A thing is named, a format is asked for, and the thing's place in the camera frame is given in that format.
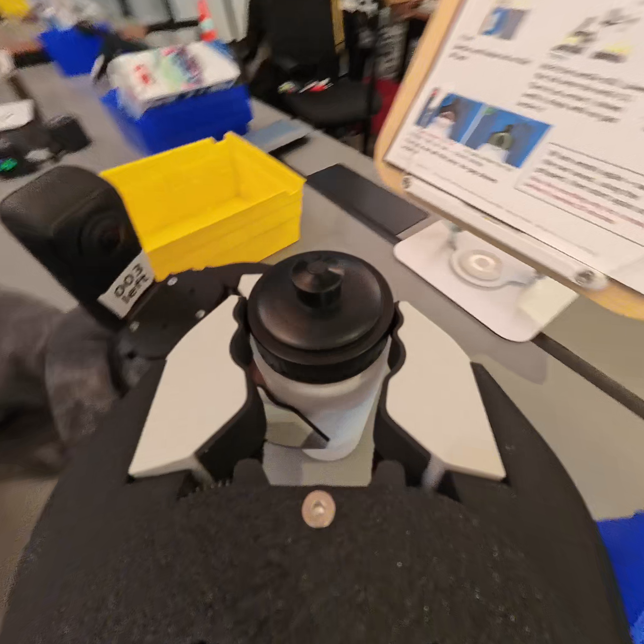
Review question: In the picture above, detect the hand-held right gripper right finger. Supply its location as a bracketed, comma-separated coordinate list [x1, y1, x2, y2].
[372, 301, 506, 490]

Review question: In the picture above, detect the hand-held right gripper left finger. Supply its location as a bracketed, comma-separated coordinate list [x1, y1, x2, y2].
[128, 296, 266, 482]

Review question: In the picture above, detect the white plastic bottle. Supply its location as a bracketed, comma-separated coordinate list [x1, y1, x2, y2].
[250, 342, 391, 462]

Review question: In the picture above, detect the black bottle lid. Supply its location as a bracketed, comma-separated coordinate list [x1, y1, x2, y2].
[246, 251, 396, 384]

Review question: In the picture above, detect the yellow plastic bin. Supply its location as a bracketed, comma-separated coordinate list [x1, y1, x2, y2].
[100, 132, 307, 282]

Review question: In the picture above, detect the blue plastic bin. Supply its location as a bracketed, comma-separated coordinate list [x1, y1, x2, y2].
[101, 83, 253, 155]
[596, 512, 644, 635]
[39, 24, 110, 77]

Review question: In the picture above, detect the person's left forearm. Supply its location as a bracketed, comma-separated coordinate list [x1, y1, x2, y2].
[0, 289, 129, 474]

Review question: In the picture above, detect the black power adapter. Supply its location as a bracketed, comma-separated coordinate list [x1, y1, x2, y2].
[44, 115, 92, 153]

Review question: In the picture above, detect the white document stand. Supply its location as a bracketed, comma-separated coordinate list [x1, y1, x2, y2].
[393, 220, 580, 343]

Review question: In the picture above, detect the silver pouch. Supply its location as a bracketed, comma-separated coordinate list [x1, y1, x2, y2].
[246, 120, 311, 153]

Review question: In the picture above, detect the colourful puzzle box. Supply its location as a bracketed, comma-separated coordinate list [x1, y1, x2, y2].
[105, 41, 241, 119]

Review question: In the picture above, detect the wooden clipboard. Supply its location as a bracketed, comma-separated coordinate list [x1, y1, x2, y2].
[374, 0, 644, 321]

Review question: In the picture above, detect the orange traffic cone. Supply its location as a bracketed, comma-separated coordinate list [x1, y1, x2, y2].
[197, 0, 218, 42]

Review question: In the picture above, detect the instruction sheet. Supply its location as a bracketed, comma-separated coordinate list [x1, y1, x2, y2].
[384, 0, 644, 295]

